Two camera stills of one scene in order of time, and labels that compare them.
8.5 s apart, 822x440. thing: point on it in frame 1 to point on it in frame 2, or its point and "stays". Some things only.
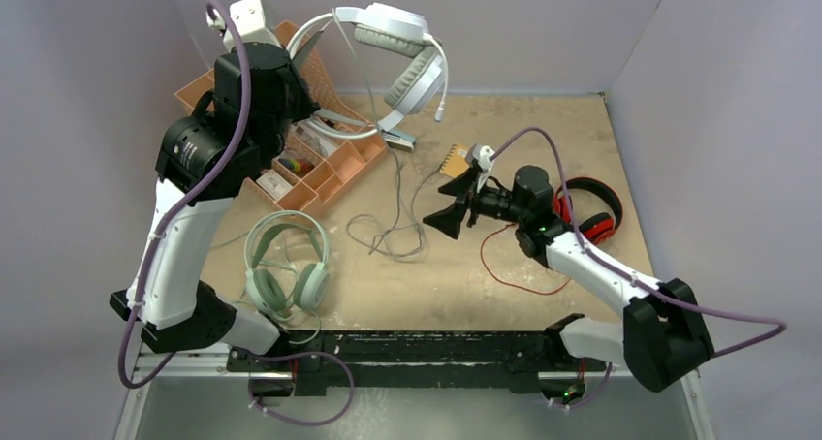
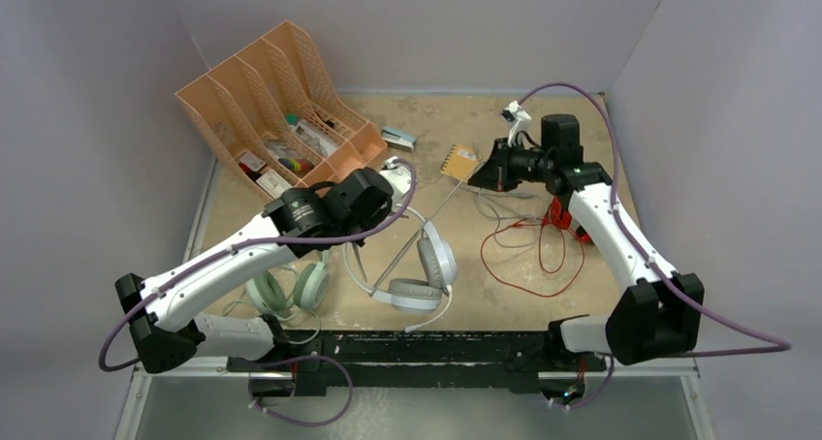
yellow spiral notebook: (456, 163) stays
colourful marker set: (298, 167) stays
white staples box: (273, 184) stays
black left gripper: (304, 104) to (381, 213)
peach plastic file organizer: (334, 143) stays
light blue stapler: (399, 140) stays
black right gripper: (465, 183) to (497, 174)
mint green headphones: (266, 293) stays
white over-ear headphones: (423, 82) to (438, 265)
